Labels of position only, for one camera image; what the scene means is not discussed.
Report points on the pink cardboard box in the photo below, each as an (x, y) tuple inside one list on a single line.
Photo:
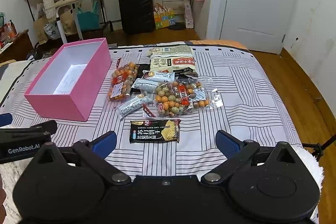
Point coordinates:
[(60, 106)]

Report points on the white fluffy blanket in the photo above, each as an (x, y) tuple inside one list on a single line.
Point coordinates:
[(309, 163)]

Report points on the black slippers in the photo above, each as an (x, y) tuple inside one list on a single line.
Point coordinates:
[(176, 27)]

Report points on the beige quilt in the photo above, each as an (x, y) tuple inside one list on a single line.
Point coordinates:
[(8, 79)]

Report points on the striped bed sheet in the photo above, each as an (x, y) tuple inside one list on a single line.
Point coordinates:
[(236, 98)]

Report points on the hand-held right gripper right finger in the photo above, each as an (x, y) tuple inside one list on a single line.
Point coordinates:
[(228, 144)]

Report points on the small silver snack packet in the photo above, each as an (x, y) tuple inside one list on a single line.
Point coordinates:
[(160, 75), (128, 107), (144, 86)]

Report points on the white pink package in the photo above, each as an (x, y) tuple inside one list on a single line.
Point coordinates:
[(189, 15)]

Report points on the white paper sheet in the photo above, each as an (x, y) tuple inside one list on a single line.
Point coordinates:
[(69, 79)]

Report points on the teal shopping bag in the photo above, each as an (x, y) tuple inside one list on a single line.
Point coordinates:
[(88, 19)]

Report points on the black tripod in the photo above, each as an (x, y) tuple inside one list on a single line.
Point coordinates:
[(319, 148)]

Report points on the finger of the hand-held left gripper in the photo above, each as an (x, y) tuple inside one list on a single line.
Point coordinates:
[(42, 127), (5, 119)]

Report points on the colourful cardboard box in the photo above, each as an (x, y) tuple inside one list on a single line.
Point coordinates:
[(164, 18)]

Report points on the black cracker packet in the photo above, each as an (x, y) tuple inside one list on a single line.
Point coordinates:
[(155, 132)]

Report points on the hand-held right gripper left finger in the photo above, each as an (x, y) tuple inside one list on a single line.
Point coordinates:
[(105, 143)]

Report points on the dark wooden cabinet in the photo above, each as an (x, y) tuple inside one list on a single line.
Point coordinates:
[(15, 48)]

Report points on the large beige snack bag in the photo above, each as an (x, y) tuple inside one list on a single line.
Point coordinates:
[(170, 58)]

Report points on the brown paper bag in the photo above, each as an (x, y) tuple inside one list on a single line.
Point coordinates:
[(39, 27), (68, 22)]

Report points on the clear bag of coated nuts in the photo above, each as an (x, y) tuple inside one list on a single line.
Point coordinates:
[(120, 82), (173, 100)]

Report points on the black suitcase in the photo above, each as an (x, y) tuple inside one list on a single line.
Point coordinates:
[(135, 11)]

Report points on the white plastic bag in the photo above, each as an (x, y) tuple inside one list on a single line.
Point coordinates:
[(51, 29)]

